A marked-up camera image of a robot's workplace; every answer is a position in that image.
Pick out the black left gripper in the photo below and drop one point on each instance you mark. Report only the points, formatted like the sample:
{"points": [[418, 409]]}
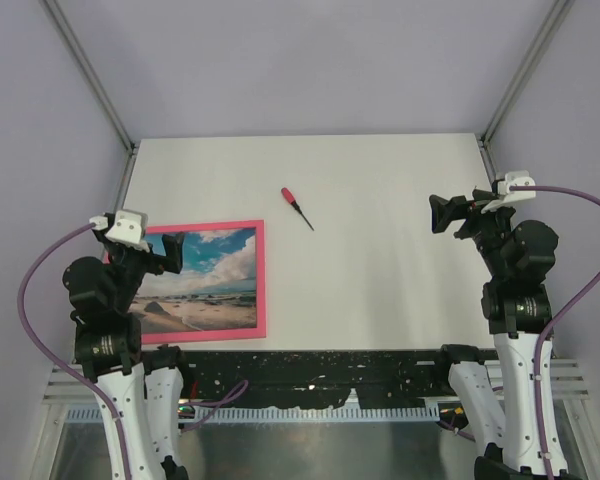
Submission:
{"points": [[156, 262]]}

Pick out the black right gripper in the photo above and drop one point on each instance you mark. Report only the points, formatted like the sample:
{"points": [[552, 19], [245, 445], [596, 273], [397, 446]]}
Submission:
{"points": [[444, 211]]}

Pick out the pink picture frame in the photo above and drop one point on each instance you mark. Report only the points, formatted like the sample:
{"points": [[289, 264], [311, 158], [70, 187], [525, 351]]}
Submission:
{"points": [[154, 236]]}

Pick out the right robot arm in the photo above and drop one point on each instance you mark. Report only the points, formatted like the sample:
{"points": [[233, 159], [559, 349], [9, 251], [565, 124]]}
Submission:
{"points": [[513, 425]]}

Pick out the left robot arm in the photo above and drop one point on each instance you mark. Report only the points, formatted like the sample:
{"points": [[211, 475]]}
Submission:
{"points": [[138, 392]]}

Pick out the beach photo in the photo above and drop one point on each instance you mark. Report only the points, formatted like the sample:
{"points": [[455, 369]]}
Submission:
{"points": [[215, 290]]}

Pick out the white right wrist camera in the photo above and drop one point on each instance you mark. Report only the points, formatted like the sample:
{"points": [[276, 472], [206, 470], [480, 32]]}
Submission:
{"points": [[512, 187]]}

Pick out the slotted cable duct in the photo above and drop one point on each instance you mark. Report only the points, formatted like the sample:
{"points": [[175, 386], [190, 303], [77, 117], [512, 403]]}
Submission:
{"points": [[349, 413]]}

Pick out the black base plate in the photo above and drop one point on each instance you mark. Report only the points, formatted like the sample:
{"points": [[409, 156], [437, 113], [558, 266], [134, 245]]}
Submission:
{"points": [[315, 379]]}

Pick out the right aluminium frame post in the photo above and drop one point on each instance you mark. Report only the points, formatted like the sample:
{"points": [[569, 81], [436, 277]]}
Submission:
{"points": [[531, 59]]}

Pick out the aluminium frame post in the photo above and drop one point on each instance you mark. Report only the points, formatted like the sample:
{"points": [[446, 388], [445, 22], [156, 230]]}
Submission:
{"points": [[69, 38], [531, 59]]}

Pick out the left aluminium frame post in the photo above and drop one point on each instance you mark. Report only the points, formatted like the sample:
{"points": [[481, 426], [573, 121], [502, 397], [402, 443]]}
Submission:
{"points": [[69, 38]]}

